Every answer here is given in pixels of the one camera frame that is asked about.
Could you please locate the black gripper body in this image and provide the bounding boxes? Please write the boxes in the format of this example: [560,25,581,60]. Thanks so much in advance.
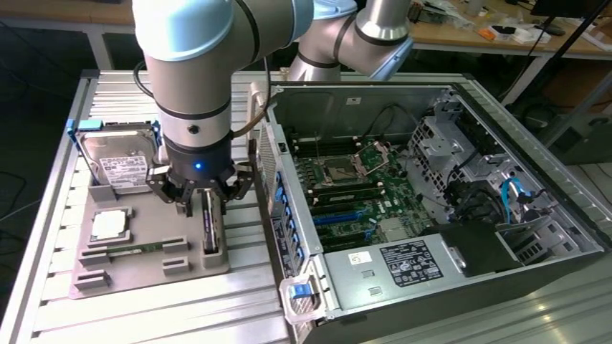
[164,138,239,190]

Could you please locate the slim graphics card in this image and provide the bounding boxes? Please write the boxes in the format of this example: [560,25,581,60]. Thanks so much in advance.
[199,188,227,256]

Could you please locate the grey parts rack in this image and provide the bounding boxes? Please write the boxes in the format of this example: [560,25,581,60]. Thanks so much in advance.
[65,145,232,300]

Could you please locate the silver hard disk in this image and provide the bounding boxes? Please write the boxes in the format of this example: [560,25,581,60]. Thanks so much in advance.
[79,123,161,196]

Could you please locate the silver CPU chip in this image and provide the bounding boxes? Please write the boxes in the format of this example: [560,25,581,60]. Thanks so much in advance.
[89,211,131,240]

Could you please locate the green RAM stick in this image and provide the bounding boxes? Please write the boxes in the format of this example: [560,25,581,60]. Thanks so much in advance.
[107,242,167,257]

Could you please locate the CPU socket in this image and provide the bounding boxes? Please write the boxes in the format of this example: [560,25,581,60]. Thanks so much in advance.
[323,157,365,186]

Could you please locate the blue expansion slot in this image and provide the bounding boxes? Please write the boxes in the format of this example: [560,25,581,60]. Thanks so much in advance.
[313,210,364,226]

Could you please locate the black RAM stick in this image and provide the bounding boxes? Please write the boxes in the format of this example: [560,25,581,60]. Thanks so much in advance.
[309,185,387,208]

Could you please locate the hard disk drive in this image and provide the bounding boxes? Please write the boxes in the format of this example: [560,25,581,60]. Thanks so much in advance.
[65,117,167,187]

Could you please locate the metal socket cover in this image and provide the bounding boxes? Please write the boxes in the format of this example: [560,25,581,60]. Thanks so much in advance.
[351,140,392,177]

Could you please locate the silver chipset heatsink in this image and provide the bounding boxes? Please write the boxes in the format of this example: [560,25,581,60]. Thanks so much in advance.
[377,218,417,242]

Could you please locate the green motherboard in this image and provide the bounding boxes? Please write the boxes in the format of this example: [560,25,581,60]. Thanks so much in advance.
[289,141,453,252]

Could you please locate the grey power supply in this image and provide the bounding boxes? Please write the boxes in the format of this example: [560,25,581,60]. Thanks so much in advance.
[323,234,472,312]

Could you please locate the metal disk bay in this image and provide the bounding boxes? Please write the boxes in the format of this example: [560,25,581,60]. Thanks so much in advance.
[405,98,511,216]

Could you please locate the black plastic shroud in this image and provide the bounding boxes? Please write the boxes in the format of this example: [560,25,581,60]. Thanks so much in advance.
[419,222,523,277]

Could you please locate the open PC case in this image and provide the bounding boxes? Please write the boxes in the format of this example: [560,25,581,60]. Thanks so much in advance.
[245,80,612,344]

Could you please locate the black slanted pole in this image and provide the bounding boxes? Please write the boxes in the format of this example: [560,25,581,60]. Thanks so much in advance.
[499,10,604,107]

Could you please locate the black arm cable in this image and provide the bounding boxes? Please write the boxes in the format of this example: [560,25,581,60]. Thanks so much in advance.
[133,59,163,105]

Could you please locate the wooden desk white frame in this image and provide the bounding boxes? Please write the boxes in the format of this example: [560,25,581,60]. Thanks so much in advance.
[0,0,140,71]
[408,0,612,105]

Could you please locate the light blue wire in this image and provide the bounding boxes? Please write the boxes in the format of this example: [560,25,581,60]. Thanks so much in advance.
[499,176,525,227]

